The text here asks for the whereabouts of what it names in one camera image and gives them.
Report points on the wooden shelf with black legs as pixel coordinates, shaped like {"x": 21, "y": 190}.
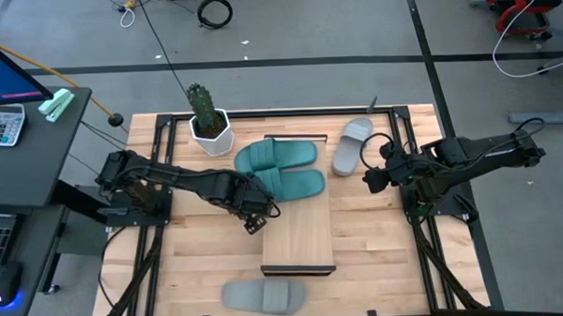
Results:
{"x": 298, "y": 232}

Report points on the mint green stapler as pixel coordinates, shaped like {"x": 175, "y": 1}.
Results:
{"x": 56, "y": 104}

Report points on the white hexagonal plant pot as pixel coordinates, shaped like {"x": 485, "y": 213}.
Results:
{"x": 215, "y": 145}

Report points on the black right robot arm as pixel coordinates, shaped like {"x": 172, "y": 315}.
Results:
{"x": 474, "y": 153}

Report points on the grey lower desk surface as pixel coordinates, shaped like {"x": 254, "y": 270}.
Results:
{"x": 32, "y": 279}

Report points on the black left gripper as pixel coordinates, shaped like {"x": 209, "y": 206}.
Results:
{"x": 257, "y": 198}

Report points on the grey desk calculator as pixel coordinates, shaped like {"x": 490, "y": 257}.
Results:
{"x": 3, "y": 125}

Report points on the black aluminium rig frame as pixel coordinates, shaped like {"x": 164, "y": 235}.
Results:
{"x": 284, "y": 113}

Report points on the green cactus plant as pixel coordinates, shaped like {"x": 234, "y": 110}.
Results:
{"x": 202, "y": 104}

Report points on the black desk top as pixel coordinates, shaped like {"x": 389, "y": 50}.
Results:
{"x": 37, "y": 162}

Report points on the black computer mouse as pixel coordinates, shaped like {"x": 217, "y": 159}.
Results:
{"x": 6, "y": 280}

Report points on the grey rubber slide slipper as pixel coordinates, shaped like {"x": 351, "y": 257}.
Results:
{"x": 347, "y": 160}
{"x": 244, "y": 295}

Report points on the black round floor foot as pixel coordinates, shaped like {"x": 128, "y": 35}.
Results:
{"x": 116, "y": 119}

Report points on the computer monitor with blue screen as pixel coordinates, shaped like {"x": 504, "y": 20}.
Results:
{"x": 2, "y": 78}

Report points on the grey stand base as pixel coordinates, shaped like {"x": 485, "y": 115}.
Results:
{"x": 543, "y": 117}

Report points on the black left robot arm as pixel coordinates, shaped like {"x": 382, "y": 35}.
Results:
{"x": 179, "y": 173}

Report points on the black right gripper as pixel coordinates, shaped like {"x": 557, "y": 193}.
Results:
{"x": 393, "y": 168}

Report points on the teal rubber slide slipper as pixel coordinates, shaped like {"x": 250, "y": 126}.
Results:
{"x": 296, "y": 183}
{"x": 286, "y": 153}

